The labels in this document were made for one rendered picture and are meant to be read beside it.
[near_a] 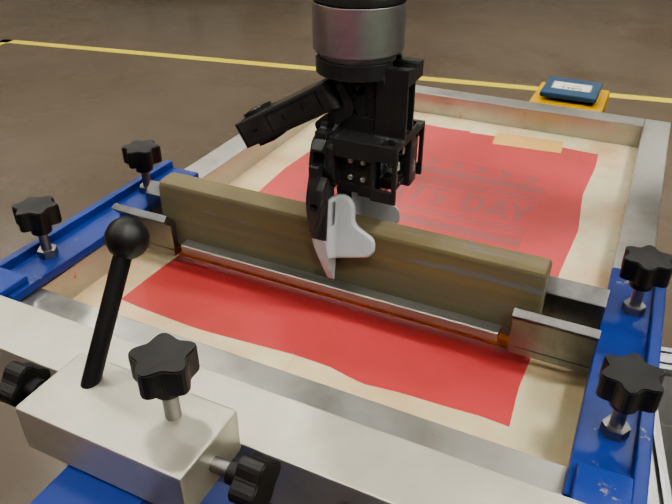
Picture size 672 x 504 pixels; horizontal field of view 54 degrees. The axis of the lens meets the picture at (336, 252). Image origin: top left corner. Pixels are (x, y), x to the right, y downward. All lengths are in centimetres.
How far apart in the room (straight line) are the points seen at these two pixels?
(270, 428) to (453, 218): 48
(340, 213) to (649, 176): 49
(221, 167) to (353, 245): 36
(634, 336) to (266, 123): 37
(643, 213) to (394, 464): 53
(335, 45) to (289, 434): 29
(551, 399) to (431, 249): 17
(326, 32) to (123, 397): 30
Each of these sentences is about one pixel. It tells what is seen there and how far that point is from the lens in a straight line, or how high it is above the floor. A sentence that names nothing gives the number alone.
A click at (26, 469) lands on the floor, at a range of 193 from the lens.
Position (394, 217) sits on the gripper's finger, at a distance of 65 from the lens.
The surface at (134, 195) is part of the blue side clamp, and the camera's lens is 83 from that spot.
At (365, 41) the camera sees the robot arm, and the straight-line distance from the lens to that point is 52.
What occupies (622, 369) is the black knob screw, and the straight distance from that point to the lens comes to 50.
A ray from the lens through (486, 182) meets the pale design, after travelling 95.
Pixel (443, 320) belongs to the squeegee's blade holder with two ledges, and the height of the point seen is 99.
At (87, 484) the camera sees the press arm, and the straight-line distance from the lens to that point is 44.
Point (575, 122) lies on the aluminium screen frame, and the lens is 114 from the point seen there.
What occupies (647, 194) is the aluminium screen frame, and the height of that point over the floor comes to 99.
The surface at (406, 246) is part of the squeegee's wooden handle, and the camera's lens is 60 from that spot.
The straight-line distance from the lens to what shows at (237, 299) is 70.
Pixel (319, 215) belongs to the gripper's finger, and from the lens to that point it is 59.
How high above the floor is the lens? 137
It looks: 33 degrees down
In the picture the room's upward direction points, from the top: straight up
